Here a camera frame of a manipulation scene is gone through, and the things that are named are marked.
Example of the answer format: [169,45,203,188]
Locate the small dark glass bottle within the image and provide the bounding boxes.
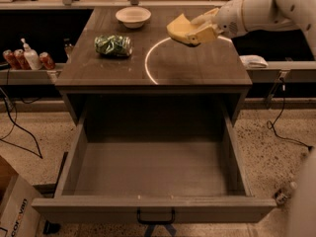
[64,39,73,57]

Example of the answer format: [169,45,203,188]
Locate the white folded cloth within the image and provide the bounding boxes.
[240,55,269,68]

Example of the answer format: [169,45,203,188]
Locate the white bowl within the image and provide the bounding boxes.
[116,6,151,29]

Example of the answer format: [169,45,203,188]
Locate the black floor cable left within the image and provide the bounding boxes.
[0,86,44,160]

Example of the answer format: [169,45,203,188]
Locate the red soda can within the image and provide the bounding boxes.
[39,52,55,70]
[14,49,31,70]
[3,49,21,69]

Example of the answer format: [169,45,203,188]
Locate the yellow sponge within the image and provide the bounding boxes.
[167,14,192,44]

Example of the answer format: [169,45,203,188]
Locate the cardboard box with logo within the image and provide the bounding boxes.
[0,156,41,237]

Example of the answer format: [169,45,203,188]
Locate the black floor cable right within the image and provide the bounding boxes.
[266,79,314,150]

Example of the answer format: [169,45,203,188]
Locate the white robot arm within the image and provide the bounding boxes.
[186,0,316,237]

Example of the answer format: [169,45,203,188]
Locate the black floor cable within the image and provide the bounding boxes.
[266,79,314,150]
[0,86,44,160]

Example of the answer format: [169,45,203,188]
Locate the white soap dispenser bottle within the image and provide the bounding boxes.
[21,39,42,70]

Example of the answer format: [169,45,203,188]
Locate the black drawer handle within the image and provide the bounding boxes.
[136,208,176,225]

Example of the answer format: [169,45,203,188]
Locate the green chip bag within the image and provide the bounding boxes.
[94,35,132,57]

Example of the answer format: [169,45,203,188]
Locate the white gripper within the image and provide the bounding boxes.
[186,0,247,45]

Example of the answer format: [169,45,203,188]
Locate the clear plastic bottle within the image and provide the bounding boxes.
[274,181,297,205]

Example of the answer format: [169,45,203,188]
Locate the open grey drawer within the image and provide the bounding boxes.
[33,96,276,223]

